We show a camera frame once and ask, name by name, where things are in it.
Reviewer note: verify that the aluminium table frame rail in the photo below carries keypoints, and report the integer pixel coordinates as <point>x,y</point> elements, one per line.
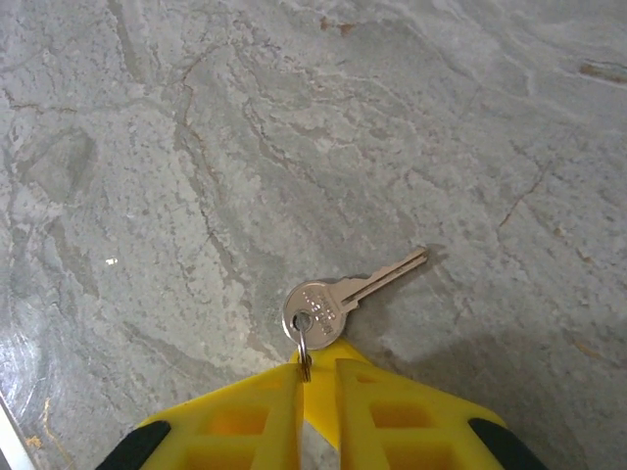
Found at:
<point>7,431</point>

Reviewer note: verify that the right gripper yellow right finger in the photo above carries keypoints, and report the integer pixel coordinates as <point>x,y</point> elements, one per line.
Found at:
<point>416,426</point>

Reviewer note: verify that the metal keyring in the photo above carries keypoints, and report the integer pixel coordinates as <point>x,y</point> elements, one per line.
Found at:
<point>303,357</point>

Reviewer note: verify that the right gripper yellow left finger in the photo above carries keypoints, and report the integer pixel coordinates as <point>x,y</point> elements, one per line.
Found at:
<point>235,426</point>

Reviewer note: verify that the silver key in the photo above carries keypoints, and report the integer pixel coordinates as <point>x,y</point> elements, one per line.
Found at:
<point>323,308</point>

